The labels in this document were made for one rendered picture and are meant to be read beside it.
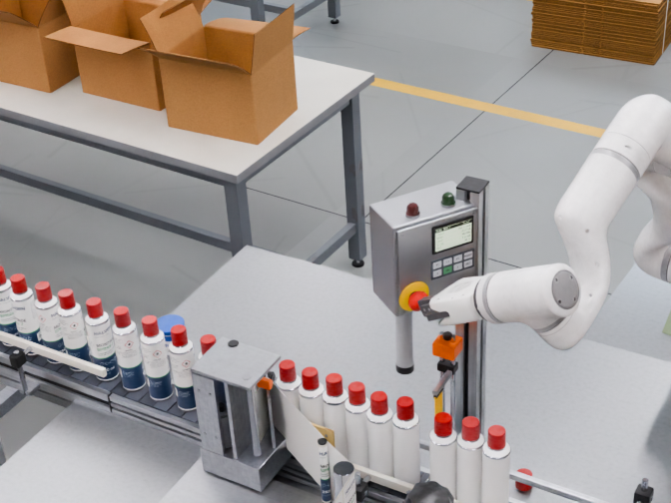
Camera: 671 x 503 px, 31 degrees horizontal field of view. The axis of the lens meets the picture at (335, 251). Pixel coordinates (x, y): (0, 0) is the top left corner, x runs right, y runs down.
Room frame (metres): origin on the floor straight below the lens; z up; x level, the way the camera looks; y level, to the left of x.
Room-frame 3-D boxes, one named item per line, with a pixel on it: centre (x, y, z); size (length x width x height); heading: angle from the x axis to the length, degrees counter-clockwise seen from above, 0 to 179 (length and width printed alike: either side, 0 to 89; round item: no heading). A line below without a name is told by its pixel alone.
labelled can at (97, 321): (2.15, 0.53, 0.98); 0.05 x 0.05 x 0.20
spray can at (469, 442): (1.69, -0.23, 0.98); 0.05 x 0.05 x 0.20
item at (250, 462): (1.84, 0.20, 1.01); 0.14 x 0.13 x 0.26; 58
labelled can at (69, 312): (2.19, 0.59, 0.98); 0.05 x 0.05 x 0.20
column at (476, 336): (1.84, -0.25, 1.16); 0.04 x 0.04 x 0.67; 58
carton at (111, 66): (3.86, 0.61, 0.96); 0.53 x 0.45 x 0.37; 147
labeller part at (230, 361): (1.83, 0.20, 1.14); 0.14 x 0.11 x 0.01; 58
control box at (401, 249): (1.82, -0.16, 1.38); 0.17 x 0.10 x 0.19; 113
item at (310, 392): (1.86, 0.06, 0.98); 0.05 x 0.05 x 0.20
